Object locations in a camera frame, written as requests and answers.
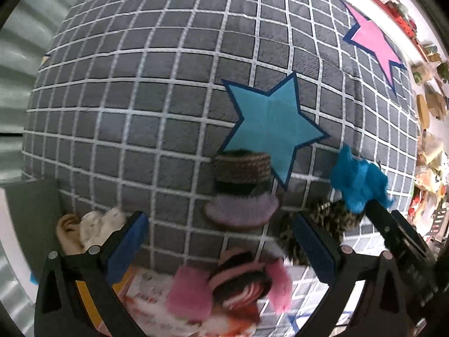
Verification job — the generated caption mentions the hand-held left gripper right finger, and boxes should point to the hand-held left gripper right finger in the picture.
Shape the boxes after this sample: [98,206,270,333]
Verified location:
[292,212,421,337]

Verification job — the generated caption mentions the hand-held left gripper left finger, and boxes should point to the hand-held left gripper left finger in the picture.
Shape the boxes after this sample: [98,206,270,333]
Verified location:
[34,211,150,337]

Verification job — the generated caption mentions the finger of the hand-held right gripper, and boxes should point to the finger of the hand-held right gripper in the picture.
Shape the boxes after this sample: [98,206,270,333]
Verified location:
[364,200,398,250]

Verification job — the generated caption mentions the leopard print soft cloth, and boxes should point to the leopard print soft cloth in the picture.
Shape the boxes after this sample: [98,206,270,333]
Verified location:
[279,198,365,265]

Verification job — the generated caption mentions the pink sponge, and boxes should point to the pink sponge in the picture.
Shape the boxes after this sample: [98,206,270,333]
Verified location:
[166,266,213,324]
[265,258,293,311]

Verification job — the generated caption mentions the blue fluffy cloth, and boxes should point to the blue fluffy cloth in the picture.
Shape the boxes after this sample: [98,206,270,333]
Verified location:
[330,145,395,215]

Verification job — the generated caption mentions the pink and black striped sock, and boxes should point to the pink and black striped sock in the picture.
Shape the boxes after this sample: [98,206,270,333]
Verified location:
[207,247,272,309]

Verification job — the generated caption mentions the grey storage box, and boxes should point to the grey storage box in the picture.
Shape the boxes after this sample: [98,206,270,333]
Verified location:
[3,177,106,281]

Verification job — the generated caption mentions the brown and purple knitted hat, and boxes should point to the brown and purple knitted hat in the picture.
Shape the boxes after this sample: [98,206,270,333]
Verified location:
[204,150,280,232]

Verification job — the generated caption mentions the cream speckled plush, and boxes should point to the cream speckled plush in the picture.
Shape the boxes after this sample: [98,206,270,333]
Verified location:
[79,207,127,253]

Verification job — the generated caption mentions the red printed carton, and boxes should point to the red printed carton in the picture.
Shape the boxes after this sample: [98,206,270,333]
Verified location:
[75,265,267,337]

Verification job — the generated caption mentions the tan plush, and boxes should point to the tan plush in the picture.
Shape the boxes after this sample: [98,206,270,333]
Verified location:
[56,213,85,255]

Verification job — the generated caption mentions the pile of packaged goods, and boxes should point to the pile of packaged goods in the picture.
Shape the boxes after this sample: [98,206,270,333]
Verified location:
[410,60,449,243]

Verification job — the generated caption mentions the round wooden board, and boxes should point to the round wooden board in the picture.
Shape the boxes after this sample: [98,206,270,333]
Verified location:
[416,95,430,130]

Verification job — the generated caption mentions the grey checked bedsheet with stars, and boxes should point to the grey checked bedsheet with stars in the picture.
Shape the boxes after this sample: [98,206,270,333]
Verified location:
[21,0,421,337]

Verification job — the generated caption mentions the grey-green curtain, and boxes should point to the grey-green curtain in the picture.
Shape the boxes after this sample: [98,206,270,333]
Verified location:
[0,0,88,324]

